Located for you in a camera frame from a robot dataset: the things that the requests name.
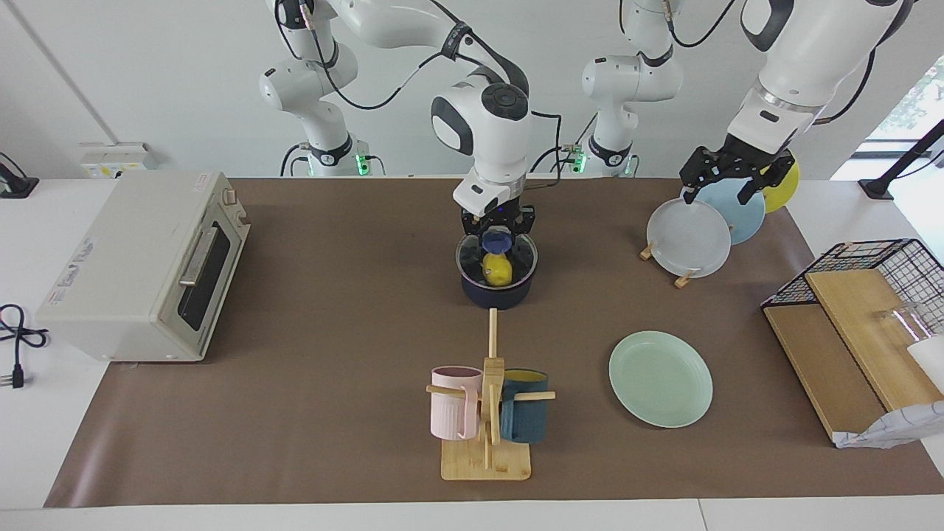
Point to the wooden mug tree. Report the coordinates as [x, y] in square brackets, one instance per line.
[487, 461]

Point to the white plastic bag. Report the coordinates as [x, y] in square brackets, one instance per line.
[892, 431]

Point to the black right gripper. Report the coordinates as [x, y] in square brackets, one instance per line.
[498, 217]

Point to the glass lid purple knob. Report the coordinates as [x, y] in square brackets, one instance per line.
[498, 242]

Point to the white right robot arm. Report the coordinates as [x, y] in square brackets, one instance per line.
[487, 118]

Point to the yellow lemon toy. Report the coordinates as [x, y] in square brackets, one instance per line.
[498, 271]

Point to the wooden plate rack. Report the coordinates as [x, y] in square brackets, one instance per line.
[684, 280]

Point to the beige toaster oven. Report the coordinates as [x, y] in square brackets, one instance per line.
[125, 258]

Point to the pale green plate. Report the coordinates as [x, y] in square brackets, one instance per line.
[660, 380]

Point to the clear glass cup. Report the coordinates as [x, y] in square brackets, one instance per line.
[903, 324]

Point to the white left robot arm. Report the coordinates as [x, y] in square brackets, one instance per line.
[804, 51]

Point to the yellow plate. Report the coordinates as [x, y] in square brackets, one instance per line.
[783, 195]

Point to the grey plate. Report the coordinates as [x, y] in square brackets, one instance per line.
[686, 240]

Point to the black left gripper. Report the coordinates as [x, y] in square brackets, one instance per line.
[734, 158]

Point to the brown table mat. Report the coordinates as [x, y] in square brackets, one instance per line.
[332, 332]

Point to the white wall outlet box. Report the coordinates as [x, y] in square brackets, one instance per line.
[110, 166]

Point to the pink mug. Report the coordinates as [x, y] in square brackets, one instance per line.
[453, 413]

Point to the black clamp base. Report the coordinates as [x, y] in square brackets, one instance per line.
[18, 188]

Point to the light blue plate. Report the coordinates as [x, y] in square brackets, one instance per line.
[745, 217]

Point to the dark teal mug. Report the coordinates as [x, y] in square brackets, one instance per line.
[527, 424]

